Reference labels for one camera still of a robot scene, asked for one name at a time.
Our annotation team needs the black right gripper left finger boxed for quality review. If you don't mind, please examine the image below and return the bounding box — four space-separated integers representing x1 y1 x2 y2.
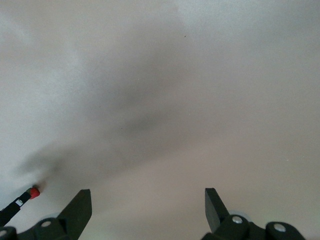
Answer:
0 189 93 240

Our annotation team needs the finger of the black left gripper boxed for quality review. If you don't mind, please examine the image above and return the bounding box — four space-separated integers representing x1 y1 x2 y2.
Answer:
0 191 33 225

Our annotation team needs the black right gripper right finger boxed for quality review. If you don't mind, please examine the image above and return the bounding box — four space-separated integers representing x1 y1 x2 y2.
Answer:
201 187 308 240

